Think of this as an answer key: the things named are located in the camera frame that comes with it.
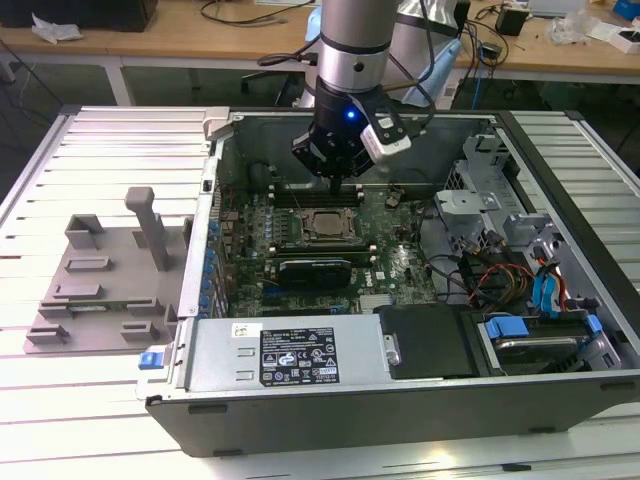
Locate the small black box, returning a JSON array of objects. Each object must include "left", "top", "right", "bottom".
[{"left": 494, "top": 7, "right": 529, "bottom": 37}]

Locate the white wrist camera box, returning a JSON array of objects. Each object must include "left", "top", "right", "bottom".
[{"left": 359, "top": 102, "right": 413, "bottom": 164}]

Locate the CPU socket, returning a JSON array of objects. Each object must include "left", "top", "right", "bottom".
[{"left": 297, "top": 205, "right": 362, "bottom": 245}]

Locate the red yellow black wire bundle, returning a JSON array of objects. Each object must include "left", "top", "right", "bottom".
[{"left": 464, "top": 259, "right": 536, "bottom": 307}]

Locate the black desk cable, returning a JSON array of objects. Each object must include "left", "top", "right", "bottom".
[{"left": 199, "top": 0, "right": 314, "bottom": 25}]

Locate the black RAM slot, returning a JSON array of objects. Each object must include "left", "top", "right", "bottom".
[
  {"left": 273, "top": 195, "right": 364, "bottom": 209},
  {"left": 272, "top": 184, "right": 364, "bottom": 197},
  {"left": 269, "top": 239, "right": 369, "bottom": 250},
  {"left": 269, "top": 247, "right": 377, "bottom": 259}
]

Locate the hard disk in blue carrier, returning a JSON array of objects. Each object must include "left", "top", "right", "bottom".
[{"left": 477, "top": 312, "right": 609, "bottom": 377}]

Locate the grey plastic case handle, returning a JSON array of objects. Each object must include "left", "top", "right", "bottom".
[{"left": 202, "top": 105, "right": 234, "bottom": 142}]

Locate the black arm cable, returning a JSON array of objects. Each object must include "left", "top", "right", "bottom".
[{"left": 257, "top": 0, "right": 441, "bottom": 139}]

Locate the thin blue cable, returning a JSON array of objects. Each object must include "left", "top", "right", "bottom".
[{"left": 474, "top": 64, "right": 489, "bottom": 109}]

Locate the silver power supply unit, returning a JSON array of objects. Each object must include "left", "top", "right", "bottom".
[{"left": 184, "top": 313, "right": 402, "bottom": 394}]

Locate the clear plastic bag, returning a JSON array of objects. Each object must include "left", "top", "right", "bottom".
[{"left": 543, "top": 9, "right": 601, "bottom": 47}]

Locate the blue flat wire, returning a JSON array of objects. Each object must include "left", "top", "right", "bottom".
[{"left": 532, "top": 272, "right": 564, "bottom": 317}]

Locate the green motherboard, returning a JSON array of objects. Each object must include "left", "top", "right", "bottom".
[{"left": 217, "top": 184, "right": 446, "bottom": 319}]

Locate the thin metal locking lever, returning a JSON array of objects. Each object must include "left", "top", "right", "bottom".
[{"left": 302, "top": 236, "right": 364, "bottom": 247}]

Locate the black round wire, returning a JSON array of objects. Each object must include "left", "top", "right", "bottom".
[{"left": 417, "top": 207, "right": 474, "bottom": 302}]

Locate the large black box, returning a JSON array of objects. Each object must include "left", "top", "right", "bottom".
[{"left": 0, "top": 0, "right": 159, "bottom": 32}]

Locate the white cardboard box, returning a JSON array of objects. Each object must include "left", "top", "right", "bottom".
[{"left": 588, "top": 19, "right": 640, "bottom": 54}]

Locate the silver metal drive cage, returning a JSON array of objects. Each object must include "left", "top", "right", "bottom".
[{"left": 433, "top": 133, "right": 566, "bottom": 261}]

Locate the wooden desk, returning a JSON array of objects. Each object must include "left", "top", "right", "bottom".
[{"left": 0, "top": 0, "right": 640, "bottom": 85}]

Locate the grey parts rack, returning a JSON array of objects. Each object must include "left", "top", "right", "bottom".
[{"left": 25, "top": 186, "right": 194, "bottom": 357}]

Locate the silver CPU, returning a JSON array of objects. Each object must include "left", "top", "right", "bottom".
[{"left": 311, "top": 211, "right": 347, "bottom": 237}]

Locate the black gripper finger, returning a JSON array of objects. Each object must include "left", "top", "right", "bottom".
[
  {"left": 335, "top": 152, "right": 376, "bottom": 197},
  {"left": 291, "top": 132, "right": 338, "bottom": 197}
]

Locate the black graphics card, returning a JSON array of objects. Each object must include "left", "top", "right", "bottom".
[{"left": 277, "top": 257, "right": 354, "bottom": 291}]

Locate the black plastic shroud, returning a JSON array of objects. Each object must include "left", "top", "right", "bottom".
[{"left": 374, "top": 304, "right": 482, "bottom": 381}]

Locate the crumpled white paper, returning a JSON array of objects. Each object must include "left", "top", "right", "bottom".
[{"left": 30, "top": 12, "right": 84, "bottom": 44}]

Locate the black open PC case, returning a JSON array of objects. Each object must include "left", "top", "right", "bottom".
[{"left": 135, "top": 107, "right": 640, "bottom": 459}]

